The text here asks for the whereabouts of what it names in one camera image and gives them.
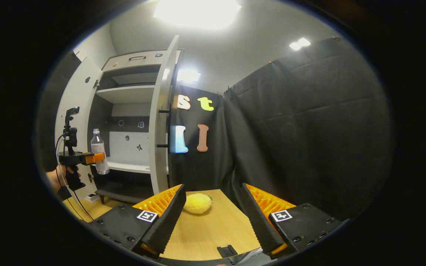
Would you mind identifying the large ceiling light panel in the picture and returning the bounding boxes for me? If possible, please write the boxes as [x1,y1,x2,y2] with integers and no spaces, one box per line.
[154,0,242,30]

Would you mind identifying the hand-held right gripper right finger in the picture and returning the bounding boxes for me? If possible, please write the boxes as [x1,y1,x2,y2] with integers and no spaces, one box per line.
[241,183,343,259]

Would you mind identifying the grey cabinet door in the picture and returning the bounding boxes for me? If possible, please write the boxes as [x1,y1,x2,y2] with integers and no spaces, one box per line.
[148,35,180,195]
[54,57,104,202]

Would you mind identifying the grey cabinet drawer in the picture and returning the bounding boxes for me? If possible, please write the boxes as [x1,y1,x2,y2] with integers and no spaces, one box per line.
[102,50,169,72]

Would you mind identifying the grey cabinet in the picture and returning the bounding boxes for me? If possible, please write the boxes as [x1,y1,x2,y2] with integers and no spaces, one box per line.
[87,50,182,204]

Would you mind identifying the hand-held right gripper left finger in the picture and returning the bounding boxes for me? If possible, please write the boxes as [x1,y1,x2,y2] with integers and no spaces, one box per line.
[87,184,187,259]

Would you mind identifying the yellow round sponge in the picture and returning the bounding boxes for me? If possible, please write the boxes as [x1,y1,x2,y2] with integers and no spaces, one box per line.
[183,193,213,215]

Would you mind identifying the black backdrop cloth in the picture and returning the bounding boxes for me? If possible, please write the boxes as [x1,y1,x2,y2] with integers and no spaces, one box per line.
[37,37,393,222]

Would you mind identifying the black cable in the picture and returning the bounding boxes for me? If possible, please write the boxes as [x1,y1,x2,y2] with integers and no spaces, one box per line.
[54,133,94,221]

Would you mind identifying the clear plastic bottle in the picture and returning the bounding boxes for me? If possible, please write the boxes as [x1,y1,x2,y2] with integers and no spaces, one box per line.
[90,129,110,175]

